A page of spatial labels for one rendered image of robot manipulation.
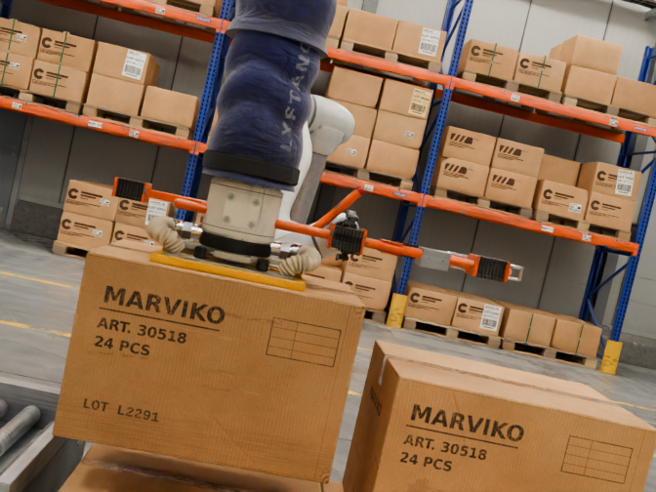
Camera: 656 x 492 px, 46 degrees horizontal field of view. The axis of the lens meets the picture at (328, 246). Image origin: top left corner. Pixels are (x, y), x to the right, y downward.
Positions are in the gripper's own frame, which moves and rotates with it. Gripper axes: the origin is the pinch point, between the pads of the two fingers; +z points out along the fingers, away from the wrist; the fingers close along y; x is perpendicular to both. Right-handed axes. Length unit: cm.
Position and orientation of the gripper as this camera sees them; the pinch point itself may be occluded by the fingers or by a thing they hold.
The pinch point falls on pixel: (349, 238)
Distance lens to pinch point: 181.9
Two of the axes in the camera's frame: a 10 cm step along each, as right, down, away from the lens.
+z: 0.6, 0.7, -10.0
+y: -2.2, 9.7, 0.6
